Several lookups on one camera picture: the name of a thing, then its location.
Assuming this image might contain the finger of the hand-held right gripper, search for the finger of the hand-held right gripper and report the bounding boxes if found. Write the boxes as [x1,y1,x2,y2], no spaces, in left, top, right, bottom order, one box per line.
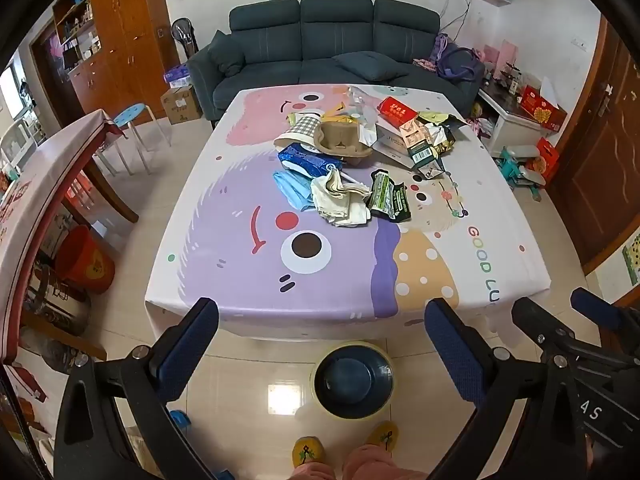
[571,287,640,356]
[511,297,596,362]

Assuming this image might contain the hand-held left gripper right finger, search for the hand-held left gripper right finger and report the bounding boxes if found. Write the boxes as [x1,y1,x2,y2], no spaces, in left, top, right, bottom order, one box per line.
[424,298,588,480]

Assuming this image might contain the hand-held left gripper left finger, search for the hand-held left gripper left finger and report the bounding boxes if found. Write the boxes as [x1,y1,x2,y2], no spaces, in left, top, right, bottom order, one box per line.
[52,297,221,480]

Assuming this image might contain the yellow rimmed dark trash bin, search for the yellow rimmed dark trash bin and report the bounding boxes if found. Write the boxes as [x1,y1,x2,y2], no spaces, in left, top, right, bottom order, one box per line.
[310,341,395,418]

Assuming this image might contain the green snack wrapper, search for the green snack wrapper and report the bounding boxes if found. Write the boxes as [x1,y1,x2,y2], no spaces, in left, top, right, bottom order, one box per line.
[365,169,413,223]

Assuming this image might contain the beige cloth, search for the beige cloth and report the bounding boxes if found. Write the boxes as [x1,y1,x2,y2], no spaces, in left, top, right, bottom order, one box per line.
[310,167,375,228]

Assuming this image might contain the beige green milk carton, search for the beige green milk carton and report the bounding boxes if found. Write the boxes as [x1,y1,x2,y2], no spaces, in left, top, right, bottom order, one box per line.
[407,127,447,180]
[400,117,431,148]

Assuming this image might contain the checked paper cup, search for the checked paper cup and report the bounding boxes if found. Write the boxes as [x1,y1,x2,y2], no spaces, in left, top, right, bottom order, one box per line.
[274,112,323,153]

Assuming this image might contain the red snack packet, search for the red snack packet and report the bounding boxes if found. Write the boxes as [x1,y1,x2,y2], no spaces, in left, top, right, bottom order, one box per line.
[376,96,418,128]

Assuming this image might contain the person's right yellow slipper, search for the person's right yellow slipper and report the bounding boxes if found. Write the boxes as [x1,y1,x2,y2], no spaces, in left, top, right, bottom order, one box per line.
[365,421,400,450]

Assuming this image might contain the person's yellow slipper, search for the person's yellow slipper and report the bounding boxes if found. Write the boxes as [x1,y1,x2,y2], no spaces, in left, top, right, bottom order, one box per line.
[365,421,400,450]
[292,436,326,466]

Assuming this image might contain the red bucket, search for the red bucket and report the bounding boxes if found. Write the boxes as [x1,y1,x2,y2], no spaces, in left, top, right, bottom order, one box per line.
[54,225,117,295]

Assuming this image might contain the wooden door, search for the wooden door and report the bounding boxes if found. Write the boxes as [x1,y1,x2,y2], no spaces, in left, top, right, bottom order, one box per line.
[547,15,640,276]

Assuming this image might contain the cartoon printed tablecloth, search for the cartoon printed tablecloth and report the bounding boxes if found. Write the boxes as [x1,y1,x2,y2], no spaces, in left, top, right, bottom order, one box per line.
[145,82,553,343]

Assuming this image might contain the red gift bag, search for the red gift bag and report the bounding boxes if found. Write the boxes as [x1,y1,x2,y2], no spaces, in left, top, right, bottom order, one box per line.
[536,137,561,183]

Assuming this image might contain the teal toy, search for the teal toy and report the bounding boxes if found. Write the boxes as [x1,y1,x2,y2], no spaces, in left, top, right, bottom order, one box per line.
[500,145,548,201]

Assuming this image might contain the person's left yellow slipper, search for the person's left yellow slipper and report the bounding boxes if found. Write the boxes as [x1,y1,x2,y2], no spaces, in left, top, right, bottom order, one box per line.
[292,436,326,466]

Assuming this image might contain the blue face mask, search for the blue face mask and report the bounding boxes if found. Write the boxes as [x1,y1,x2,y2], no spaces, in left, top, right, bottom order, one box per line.
[272,170,317,211]

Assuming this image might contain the white low cabinet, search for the white low cabinet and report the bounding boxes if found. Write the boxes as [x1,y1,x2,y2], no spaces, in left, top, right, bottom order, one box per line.
[477,85,568,158]

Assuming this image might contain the red gift box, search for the red gift box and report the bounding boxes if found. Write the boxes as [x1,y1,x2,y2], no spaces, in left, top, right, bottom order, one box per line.
[520,85,568,131]

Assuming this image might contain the pink patterned bag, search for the pink patterned bag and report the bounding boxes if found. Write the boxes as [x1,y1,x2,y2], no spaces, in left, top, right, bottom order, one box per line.
[467,102,493,138]

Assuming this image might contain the grey flat box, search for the grey flat box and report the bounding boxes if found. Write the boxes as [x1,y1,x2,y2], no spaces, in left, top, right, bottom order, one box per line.
[372,125,416,167]

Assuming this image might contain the gold black foil wrappers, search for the gold black foil wrappers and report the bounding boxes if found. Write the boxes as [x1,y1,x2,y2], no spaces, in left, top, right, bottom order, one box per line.
[417,110,471,153]

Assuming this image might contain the blue wipes packet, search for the blue wipes packet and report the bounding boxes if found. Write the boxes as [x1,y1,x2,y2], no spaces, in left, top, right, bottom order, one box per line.
[277,142,346,178]

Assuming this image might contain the dining table with red cloth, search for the dining table with red cloth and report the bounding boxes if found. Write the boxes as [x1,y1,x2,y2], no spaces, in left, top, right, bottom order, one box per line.
[0,109,141,366]

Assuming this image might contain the blue round stool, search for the blue round stool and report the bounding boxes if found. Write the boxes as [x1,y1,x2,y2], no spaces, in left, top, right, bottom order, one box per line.
[95,102,173,176]

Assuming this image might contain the brown cardboard cup carrier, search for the brown cardboard cup carrier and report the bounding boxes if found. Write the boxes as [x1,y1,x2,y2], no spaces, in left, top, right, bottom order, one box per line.
[306,121,375,167]

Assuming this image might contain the cardboard box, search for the cardboard box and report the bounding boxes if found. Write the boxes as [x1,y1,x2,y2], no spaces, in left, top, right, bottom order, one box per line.
[160,82,203,126]

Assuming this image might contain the pink gift bags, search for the pink gift bags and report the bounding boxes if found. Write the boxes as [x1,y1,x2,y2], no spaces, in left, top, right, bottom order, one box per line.
[482,40,521,78]

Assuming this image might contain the white appliance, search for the white appliance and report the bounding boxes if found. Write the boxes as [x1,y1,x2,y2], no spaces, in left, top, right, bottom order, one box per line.
[0,120,38,166]

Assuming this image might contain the blue tissue pack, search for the blue tissue pack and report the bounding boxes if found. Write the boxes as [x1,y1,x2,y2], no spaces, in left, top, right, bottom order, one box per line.
[161,65,191,88]

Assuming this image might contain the purple bag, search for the purple bag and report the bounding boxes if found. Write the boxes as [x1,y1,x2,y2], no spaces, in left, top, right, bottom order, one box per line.
[435,35,483,81]

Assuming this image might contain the clear plastic bottle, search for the clear plastic bottle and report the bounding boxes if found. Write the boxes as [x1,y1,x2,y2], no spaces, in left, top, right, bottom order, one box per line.
[345,85,381,116]

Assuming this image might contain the small dark blue cushion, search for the small dark blue cushion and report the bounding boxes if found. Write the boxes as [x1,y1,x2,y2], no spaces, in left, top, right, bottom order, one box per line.
[207,30,247,78]

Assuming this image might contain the large dark blue cushion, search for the large dark blue cushion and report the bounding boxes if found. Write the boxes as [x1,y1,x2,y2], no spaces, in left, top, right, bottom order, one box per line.
[332,51,412,83]

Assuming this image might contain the black standing fan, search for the black standing fan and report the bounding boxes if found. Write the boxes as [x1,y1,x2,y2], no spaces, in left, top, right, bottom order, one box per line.
[171,19,196,68]

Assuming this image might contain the wooden cabinet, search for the wooden cabinet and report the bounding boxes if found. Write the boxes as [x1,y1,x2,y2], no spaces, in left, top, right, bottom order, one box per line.
[30,0,181,131]

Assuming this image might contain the dark blue sofa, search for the dark blue sofa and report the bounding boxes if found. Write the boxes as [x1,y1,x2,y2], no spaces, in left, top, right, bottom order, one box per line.
[186,0,486,128]

